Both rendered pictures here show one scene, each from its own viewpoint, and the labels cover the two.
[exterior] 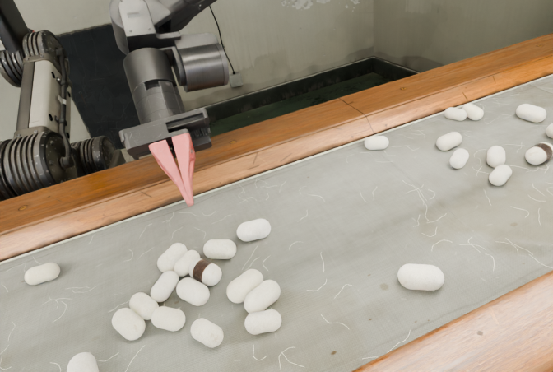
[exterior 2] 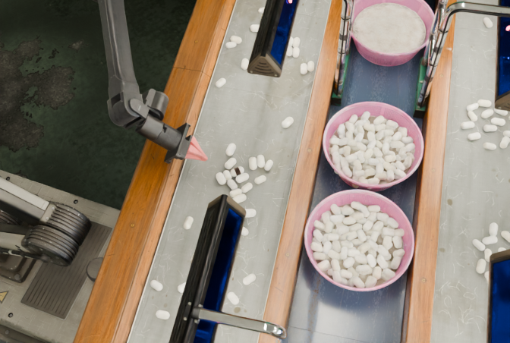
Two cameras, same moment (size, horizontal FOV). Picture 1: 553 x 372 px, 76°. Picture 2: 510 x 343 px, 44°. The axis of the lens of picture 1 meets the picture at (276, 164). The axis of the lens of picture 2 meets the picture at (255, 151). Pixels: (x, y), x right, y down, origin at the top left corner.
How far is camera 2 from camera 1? 142 cm
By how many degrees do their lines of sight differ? 46
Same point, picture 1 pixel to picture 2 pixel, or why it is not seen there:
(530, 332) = (317, 116)
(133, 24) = (143, 111)
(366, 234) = (259, 121)
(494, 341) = (314, 124)
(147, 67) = (156, 124)
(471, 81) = (218, 18)
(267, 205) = (217, 140)
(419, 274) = (288, 121)
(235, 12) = not seen: outside the picture
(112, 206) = (167, 190)
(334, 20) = not seen: outside the picture
